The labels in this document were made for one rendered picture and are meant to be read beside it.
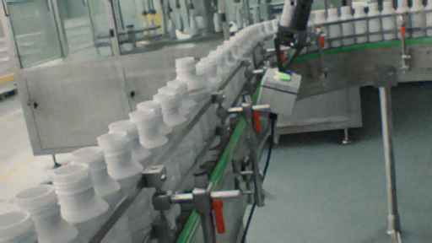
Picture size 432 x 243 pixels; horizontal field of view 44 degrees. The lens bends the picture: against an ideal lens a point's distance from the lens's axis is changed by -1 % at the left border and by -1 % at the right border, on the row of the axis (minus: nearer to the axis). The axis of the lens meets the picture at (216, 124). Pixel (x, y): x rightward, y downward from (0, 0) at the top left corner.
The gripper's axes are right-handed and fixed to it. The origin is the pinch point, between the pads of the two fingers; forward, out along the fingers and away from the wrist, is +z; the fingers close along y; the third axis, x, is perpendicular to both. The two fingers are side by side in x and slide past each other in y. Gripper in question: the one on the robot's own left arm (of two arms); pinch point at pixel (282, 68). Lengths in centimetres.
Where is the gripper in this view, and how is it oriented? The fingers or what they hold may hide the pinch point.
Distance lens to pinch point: 117.6
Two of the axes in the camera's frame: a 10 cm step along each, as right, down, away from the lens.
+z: -2.0, 9.3, 3.0
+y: -1.8, 2.7, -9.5
